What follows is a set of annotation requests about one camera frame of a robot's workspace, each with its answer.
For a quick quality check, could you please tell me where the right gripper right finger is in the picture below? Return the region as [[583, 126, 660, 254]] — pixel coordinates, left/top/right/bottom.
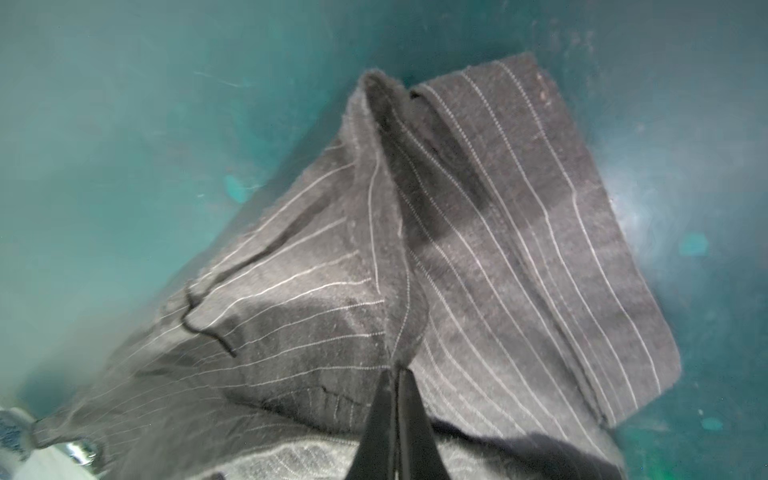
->
[[397, 369, 450, 480]]

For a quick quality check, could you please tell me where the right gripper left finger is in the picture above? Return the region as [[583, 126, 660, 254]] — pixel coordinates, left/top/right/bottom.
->
[[345, 370, 398, 480]]

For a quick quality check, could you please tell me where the dark grey pinstripe shirt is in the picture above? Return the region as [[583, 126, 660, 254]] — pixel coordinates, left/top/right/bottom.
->
[[33, 55, 681, 479]]

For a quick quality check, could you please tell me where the small metal clamp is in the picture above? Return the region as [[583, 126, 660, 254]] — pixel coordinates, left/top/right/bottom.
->
[[58, 440, 100, 471]]

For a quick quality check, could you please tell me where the blue white ceramic bowl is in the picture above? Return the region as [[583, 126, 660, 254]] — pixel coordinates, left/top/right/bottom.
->
[[1, 409, 35, 465]]

